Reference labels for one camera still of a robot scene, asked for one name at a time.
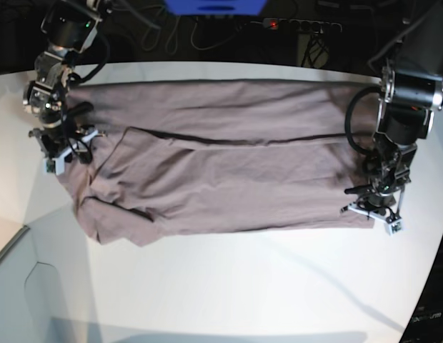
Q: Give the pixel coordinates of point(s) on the power strip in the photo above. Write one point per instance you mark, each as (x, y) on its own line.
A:
(302, 26)

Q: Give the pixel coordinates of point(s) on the blue box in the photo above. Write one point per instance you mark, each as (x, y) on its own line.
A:
(215, 7)

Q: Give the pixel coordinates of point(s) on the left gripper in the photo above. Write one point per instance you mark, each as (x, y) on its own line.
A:
(381, 206)

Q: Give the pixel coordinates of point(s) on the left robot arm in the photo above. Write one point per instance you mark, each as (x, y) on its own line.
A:
(410, 93)

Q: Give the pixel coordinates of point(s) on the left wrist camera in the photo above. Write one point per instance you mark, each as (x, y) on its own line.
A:
(394, 226)

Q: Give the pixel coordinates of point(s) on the mauve t-shirt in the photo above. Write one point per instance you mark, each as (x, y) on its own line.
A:
(214, 157)

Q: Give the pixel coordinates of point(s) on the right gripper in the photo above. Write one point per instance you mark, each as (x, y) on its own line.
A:
(73, 145)

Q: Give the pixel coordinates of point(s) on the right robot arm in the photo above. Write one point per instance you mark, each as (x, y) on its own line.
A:
(70, 27)

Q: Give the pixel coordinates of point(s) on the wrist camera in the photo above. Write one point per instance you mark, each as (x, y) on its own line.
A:
(54, 166)
(394, 226)

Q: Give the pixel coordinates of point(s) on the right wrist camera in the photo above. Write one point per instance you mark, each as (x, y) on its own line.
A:
(54, 166)

